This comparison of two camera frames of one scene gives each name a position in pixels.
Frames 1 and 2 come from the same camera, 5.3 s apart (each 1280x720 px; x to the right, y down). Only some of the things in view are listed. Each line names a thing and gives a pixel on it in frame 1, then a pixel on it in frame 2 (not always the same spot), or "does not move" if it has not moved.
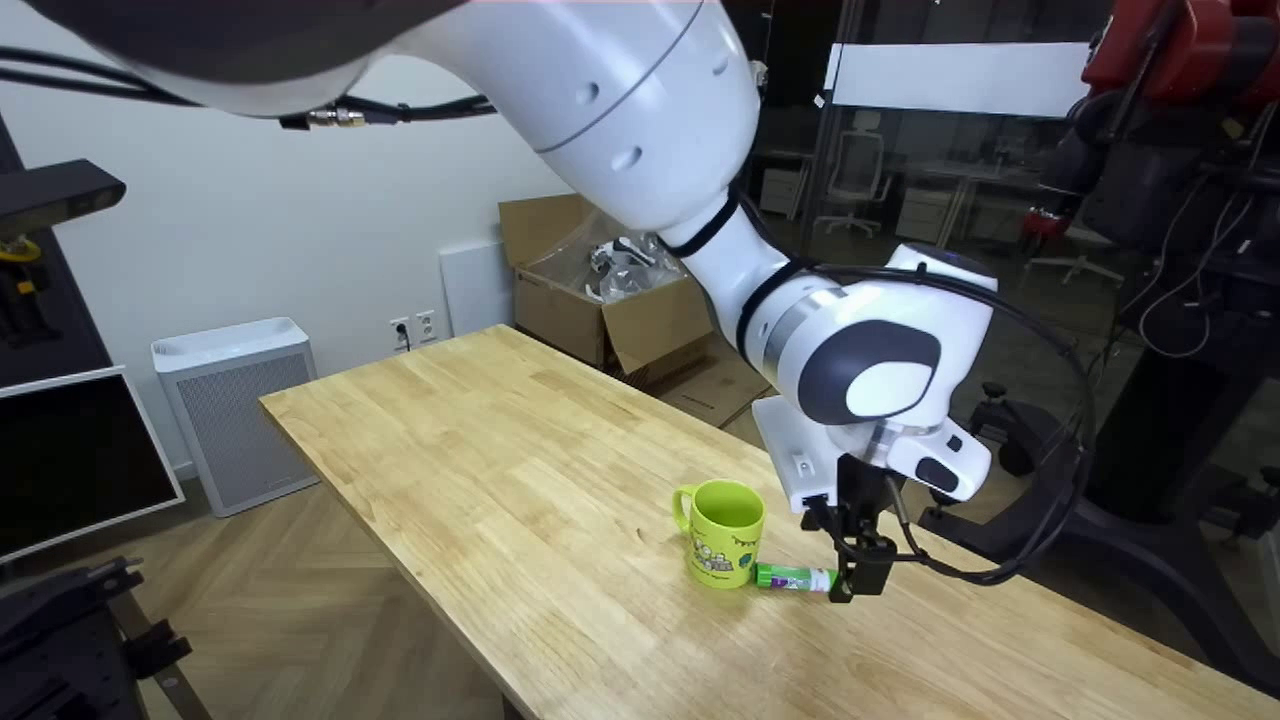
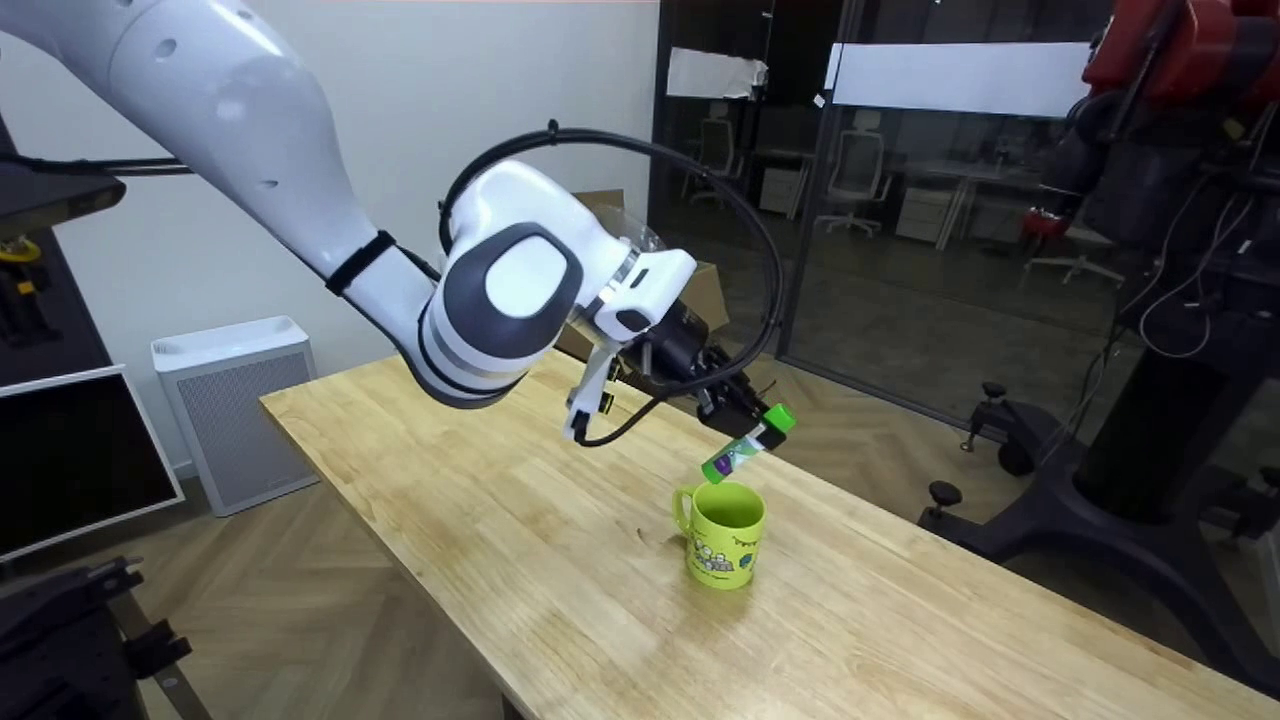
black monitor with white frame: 78,456 does not move
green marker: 793,577 → 779,424
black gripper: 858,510 → 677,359
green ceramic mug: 723,531 does not move
